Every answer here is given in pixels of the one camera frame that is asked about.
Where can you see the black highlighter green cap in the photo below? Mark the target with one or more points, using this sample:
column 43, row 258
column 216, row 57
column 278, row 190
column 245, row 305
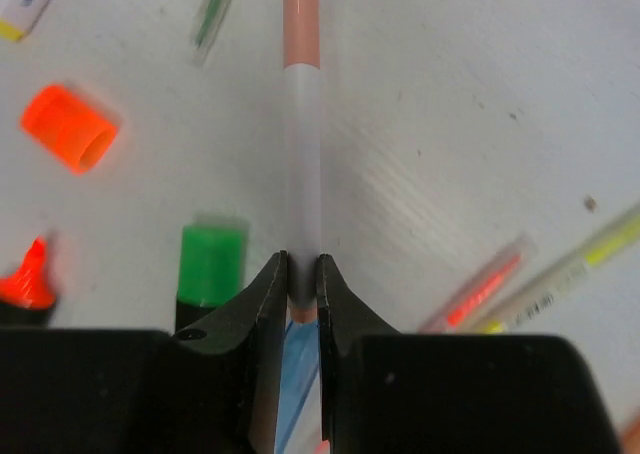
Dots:
column 211, row 266

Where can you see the pink capped white marker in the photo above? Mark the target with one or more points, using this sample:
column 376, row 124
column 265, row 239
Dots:
column 302, row 133

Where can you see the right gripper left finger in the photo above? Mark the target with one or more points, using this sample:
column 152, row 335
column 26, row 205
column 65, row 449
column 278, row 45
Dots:
column 211, row 387

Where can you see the green clear pen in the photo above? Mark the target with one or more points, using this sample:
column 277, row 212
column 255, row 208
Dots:
column 208, row 21

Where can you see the black highlighter orange tip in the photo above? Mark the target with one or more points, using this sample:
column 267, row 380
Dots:
column 28, row 299

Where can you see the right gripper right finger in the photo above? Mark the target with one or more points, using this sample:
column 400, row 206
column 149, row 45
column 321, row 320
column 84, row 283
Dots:
column 383, row 391

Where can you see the blue correction tape dispenser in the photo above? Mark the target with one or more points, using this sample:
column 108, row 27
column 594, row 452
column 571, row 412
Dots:
column 300, row 364

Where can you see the orange capped white marker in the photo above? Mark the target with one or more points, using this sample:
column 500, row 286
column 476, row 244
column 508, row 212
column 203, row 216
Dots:
column 630, row 437

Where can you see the orange highlighter cap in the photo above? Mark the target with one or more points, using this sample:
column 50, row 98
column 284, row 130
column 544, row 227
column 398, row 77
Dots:
column 75, row 133

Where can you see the yellow clear highlighter pen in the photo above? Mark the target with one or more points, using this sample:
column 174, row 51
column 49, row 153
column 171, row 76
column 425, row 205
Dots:
column 557, row 282

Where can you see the orange clear highlighter pen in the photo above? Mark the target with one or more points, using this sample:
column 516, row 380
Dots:
column 466, row 305

